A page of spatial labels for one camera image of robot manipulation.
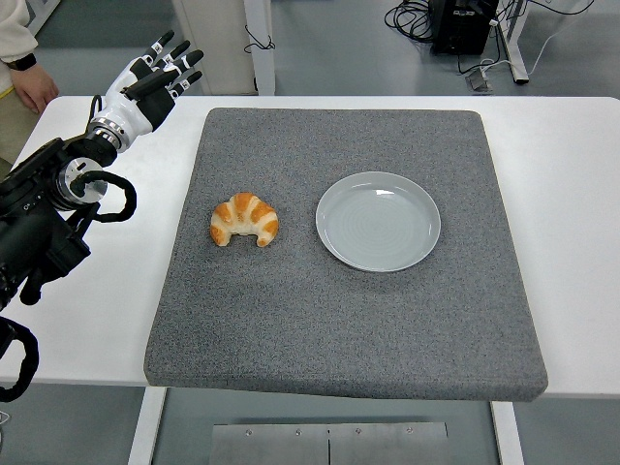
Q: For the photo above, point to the black computer case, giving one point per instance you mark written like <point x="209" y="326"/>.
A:
<point x="460" y="29"/>

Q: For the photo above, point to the beige cabinet panel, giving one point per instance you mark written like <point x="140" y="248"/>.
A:
<point x="213" y="43"/>

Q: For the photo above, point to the grey round plate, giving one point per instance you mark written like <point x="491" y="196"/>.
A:
<point x="378" y="227"/>

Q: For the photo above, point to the white desk leg with foot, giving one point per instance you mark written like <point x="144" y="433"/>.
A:
<point x="514" y="48"/>

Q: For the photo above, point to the grey floor socket box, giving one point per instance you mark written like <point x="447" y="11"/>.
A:
<point x="479" y="81"/>

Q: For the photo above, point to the person's hand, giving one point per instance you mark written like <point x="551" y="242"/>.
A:
<point x="36" y="87"/>

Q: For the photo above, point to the white table leg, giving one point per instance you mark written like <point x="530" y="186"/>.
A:
<point x="507" y="436"/>
<point x="145" y="431"/>

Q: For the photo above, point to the croissant bread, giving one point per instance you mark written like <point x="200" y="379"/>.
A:
<point x="247" y="213"/>

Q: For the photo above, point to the grey felt mat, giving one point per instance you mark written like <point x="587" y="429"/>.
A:
<point x="290" y="315"/>

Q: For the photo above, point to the black wristwatch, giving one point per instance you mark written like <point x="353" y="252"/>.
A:
<point x="21" y="63"/>

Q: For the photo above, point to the person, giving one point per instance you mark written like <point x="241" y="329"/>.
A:
<point x="12" y="29"/>

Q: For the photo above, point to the white desk foot bar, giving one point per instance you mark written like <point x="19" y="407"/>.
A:
<point x="46" y="14"/>

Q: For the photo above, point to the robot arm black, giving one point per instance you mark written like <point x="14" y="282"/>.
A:
<point x="29" y="232"/>

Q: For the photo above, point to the white column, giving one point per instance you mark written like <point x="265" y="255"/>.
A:
<point x="264" y="72"/>

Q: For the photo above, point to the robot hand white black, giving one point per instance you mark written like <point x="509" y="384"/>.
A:
<point x="121" y="109"/>

